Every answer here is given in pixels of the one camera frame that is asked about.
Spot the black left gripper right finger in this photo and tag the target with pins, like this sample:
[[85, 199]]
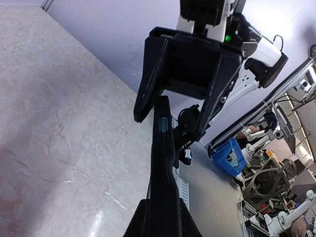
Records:
[[188, 226]]

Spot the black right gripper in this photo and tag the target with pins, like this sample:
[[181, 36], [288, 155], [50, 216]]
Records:
[[186, 64]]

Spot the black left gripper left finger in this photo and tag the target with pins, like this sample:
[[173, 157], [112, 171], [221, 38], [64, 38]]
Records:
[[140, 223]]

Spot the black phone case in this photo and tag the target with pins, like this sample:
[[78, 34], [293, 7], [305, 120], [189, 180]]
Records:
[[164, 194]]

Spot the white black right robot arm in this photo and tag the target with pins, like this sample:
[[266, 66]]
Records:
[[260, 56]]

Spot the blue storage bin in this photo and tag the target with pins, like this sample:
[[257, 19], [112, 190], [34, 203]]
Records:
[[229, 158]]

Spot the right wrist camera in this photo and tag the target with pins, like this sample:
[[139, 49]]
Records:
[[208, 12]]

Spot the right aluminium frame post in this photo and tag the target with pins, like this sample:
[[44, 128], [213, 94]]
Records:
[[46, 5]]

